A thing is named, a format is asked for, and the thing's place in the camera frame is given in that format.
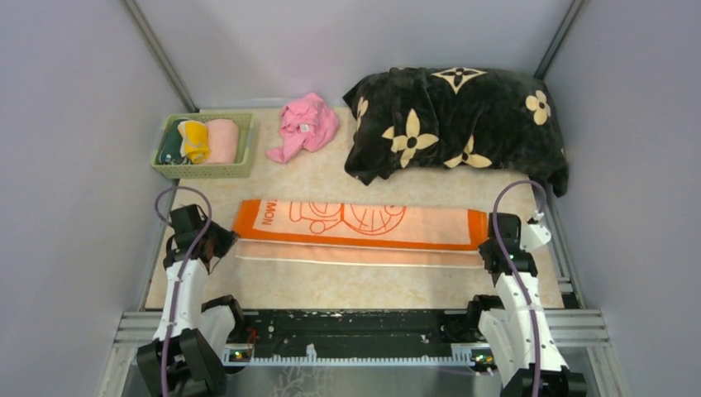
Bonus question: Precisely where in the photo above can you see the orange peach towel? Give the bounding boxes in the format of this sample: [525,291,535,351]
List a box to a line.
[232,199,489,269]

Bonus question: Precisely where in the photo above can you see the black floral pillow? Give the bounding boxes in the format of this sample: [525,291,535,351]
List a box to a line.
[343,67,570,197]

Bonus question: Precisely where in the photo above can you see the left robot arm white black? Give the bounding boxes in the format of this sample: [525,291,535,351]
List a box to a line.
[136,204,248,396]

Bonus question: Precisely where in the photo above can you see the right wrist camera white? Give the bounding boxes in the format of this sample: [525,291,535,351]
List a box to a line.
[520,212,552,252]

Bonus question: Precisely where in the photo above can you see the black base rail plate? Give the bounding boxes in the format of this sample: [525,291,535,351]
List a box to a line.
[227,309,485,359]

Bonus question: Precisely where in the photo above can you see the rolled dark green towel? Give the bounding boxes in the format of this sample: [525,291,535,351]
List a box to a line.
[155,118,188,165]

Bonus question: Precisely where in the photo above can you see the rolled peach towel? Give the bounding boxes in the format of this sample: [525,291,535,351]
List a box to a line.
[204,118,239,165]

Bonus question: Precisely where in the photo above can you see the green plastic basket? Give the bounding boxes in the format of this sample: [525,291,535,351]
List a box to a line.
[150,112,254,179]

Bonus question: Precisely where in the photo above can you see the grey yellow duck towel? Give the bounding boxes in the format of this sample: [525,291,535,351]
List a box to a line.
[177,120,210,165]

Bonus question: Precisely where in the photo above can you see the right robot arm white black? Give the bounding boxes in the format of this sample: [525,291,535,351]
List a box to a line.
[465,213,588,396]

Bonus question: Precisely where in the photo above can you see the pink towel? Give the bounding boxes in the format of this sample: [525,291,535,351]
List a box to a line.
[266,93,340,164]

